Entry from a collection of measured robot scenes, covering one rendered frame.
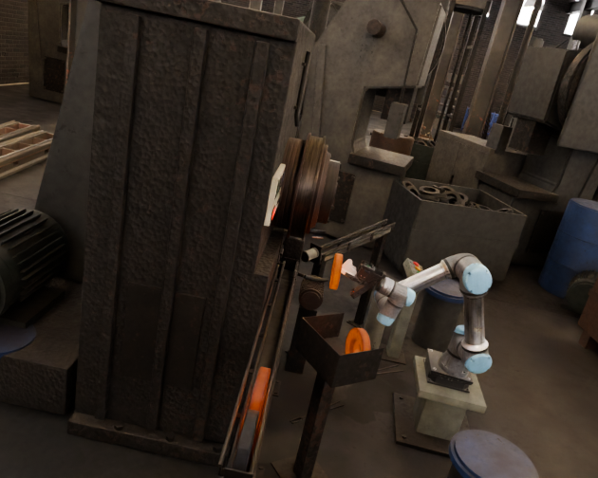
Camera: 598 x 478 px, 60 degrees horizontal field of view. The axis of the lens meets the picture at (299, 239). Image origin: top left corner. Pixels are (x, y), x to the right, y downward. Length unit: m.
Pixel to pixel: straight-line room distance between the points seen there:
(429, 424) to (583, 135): 3.48
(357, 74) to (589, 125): 2.18
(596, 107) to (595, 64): 0.38
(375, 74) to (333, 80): 0.39
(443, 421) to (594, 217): 3.01
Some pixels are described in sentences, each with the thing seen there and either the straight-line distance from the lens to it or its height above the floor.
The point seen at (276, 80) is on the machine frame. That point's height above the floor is 1.56.
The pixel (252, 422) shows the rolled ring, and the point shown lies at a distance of 1.47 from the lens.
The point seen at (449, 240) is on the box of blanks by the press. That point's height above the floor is 0.43.
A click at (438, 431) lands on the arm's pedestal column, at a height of 0.06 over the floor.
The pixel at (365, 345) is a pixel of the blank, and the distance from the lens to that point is 1.94.
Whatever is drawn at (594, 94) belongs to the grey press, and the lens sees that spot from 5.46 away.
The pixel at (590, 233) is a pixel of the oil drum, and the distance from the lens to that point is 5.32.
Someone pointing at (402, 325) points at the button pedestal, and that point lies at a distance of 3.28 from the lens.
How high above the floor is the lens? 1.66
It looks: 20 degrees down
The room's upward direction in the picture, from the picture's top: 12 degrees clockwise
